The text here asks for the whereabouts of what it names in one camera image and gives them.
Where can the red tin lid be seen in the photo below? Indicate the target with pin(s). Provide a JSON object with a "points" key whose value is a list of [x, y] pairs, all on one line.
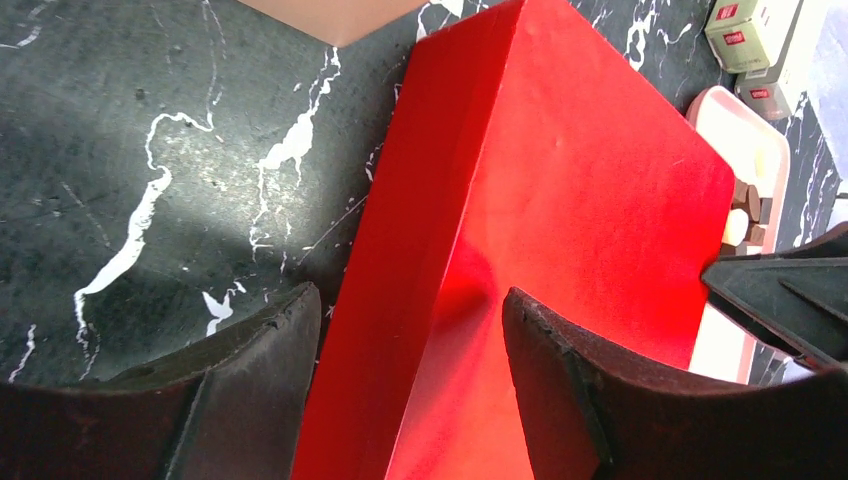
{"points": [[524, 151]]}

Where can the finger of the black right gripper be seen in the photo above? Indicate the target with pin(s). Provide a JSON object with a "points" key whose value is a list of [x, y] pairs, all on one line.
{"points": [[794, 301]]}

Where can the orange plastic file rack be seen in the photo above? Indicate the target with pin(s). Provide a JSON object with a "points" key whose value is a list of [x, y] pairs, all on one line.
{"points": [[338, 23]]}

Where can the pink plastic tray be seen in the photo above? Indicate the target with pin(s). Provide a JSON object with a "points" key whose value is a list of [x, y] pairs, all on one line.
{"points": [[758, 154]]}

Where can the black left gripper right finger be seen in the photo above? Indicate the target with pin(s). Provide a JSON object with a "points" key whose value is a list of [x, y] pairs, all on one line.
{"points": [[592, 409]]}

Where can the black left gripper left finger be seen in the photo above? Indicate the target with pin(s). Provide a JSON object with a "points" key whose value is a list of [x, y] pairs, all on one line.
{"points": [[229, 406]]}

